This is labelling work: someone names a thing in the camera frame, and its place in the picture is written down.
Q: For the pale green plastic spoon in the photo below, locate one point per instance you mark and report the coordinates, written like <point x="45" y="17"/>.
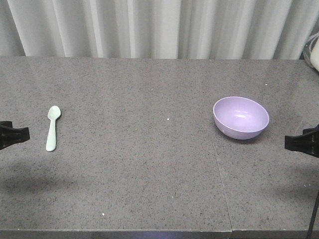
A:
<point x="53" y="114"/>

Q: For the white rice cooker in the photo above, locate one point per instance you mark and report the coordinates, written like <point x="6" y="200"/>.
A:
<point x="314" y="55"/>

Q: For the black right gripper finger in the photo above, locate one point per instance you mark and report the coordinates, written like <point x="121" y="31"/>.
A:
<point x="307" y="142"/>

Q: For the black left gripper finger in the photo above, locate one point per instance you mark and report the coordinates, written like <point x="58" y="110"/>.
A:
<point x="10" y="136"/>

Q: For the purple plastic bowl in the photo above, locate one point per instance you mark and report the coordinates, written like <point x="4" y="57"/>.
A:
<point x="240" y="118"/>

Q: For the white pleated curtain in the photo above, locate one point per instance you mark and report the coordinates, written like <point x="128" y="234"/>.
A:
<point x="163" y="29"/>

